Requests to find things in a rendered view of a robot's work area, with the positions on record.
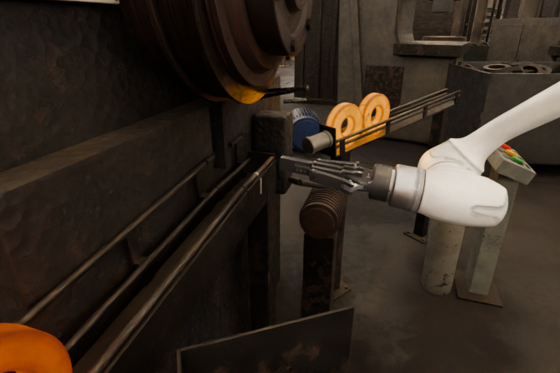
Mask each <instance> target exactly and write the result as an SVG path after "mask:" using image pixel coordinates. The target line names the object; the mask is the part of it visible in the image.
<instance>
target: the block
mask: <svg viewBox="0 0 560 373"><path fill-rule="evenodd" d="M253 132H254V151H255V152H268V153H275V160H276V191H275V193H276V194H286V192H287V191H288V189H289V187H290V186H291V185H292V183H291V182H288V178H289V176H292V173H291V172H285V171H281V170H279V163H280V157H281V156H286V157H293V115H292V113H291V112H286V111H274V110H261V111H260V112H258V113H257V114H255V115H254V117H253Z"/></svg>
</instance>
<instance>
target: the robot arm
mask: <svg viewBox="0 0 560 373"><path fill-rule="evenodd" d="M559 117H560V82H558V83H556V84H554V85H552V86H551V87H549V88H547V89H546V90H544V91H542V92H540V93H538V94H537V95H535V96H534V97H531V98H529V99H528V100H526V101H525V102H523V103H521V104H519V105H517V106H516V107H514V108H513V109H511V110H509V111H507V112H505V113H503V114H502V115H501V116H499V117H497V118H495V119H493V120H492V121H490V122H489V123H487V124H486V125H484V126H482V127H480V128H479V129H477V130H476V131H475V132H473V133H472V134H470V135H468V136H466V137H464V138H459V139H453V138H450V139H449V140H447V141H445V142H444V143H442V144H440V145H438V146H436V147H434V148H432V149H430V150H428V151H427V152H425V153H424V154H423V155H422V157H421V159H420V160H419V163H418V165H417V167H410V166H404V165H400V164H397V165H396V167H395V170H393V167H391V166H386V165H382V164H375V165H374V168H373V170H369V169H367V168H365V167H360V162H344V161H335V160H327V159H320V158H318V159H317V161H308V160H303V159H299V158H295V157H286V156H281V157H280V163H279V170H281V171H285V172H293V173H297V174H302V175H305V176H309V181H311V182H316V183H318V184H321V185H324V186H326V187H331V188H333V189H336V190H339V191H342V192H344V193H346V194H348V195H349V196H351V195H352V194H353V191H355V190H357V191H368V197H369V198H370V199H373V200H377V201H384V202H386V200H388V205H389V206H391V207H395V208H399V209H403V210H407V211H415V212H417V213H420V214H423V215H424V216H427V217H429V218H431V219H433V220H437V221H442V222H446V223H449V224H453V225H459V226H470V227H490V226H496V225H497V224H499V223H500V221H501V220H502V219H503V218H504V217H505V215H506V213H507V210H508V192H507V189H506V188H505V187H503V186H501V185H500V184H498V183H496V182H494V181H492V180H490V179H488V178H486V177H482V176H480V175H481V174H482V173H483V172H484V163H485V161H486V159H487V158H488V156H489V155H490V154H491V153H492V152H493V151H495V150H496V149H497V148H498V147H500V146H501V145H502V144H503V143H505V142H507V141H509V140H511V139H513V138H514V137H517V136H519V135H521V134H523V133H524V132H528V131H530V130H532V129H534V128H536V127H539V126H541V125H543V124H545V123H547V122H550V121H552V120H555V119H557V118H559Z"/></svg>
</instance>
